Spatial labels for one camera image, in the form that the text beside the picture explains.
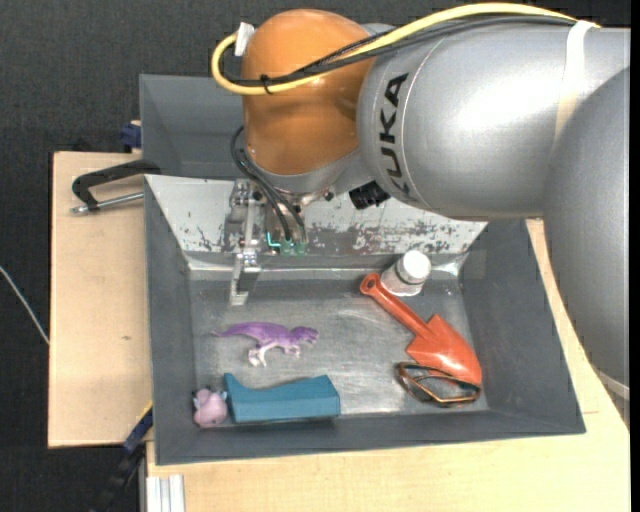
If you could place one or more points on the teal foam block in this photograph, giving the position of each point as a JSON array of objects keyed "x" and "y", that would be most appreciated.
[{"x": 285, "y": 401}]

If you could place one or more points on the purple toy dinosaur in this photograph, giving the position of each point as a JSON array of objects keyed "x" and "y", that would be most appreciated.
[{"x": 272, "y": 335}]

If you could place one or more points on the red-orange toy shovel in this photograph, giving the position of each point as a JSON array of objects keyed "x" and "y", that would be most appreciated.
[{"x": 440, "y": 347}]

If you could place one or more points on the black cylinder on white bracket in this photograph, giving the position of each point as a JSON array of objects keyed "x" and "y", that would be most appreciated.
[{"x": 369, "y": 194}]

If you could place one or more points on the brown sunglasses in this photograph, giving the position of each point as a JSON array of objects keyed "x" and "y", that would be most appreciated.
[{"x": 440, "y": 397}]

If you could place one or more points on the small white-capped bottle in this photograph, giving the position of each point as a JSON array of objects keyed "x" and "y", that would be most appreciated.
[{"x": 409, "y": 274}]

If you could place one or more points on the grey metal bin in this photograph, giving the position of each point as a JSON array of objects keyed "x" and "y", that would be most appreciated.
[{"x": 350, "y": 325}]

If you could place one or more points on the pale cardboard board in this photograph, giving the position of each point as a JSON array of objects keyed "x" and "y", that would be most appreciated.
[{"x": 95, "y": 300}]

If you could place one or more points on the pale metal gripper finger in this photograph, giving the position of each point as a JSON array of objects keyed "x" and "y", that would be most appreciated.
[
  {"x": 238, "y": 295},
  {"x": 252, "y": 280}
]

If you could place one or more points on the pink toy animal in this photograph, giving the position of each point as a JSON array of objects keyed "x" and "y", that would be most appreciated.
[{"x": 210, "y": 409}]

